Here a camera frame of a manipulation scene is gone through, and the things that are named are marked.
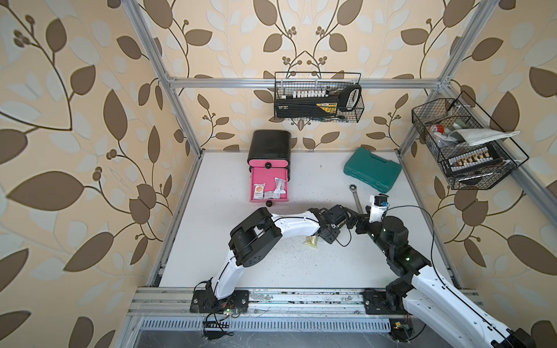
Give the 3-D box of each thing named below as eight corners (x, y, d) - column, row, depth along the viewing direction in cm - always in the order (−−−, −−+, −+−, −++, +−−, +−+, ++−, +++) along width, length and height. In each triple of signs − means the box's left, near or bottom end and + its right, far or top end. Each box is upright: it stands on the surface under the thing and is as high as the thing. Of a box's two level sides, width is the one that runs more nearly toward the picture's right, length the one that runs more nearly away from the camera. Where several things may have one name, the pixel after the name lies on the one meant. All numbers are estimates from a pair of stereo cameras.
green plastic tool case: (339, 171, 114) (341, 165, 110) (357, 150, 124) (360, 144, 120) (383, 196, 104) (387, 190, 100) (399, 171, 114) (403, 165, 110)
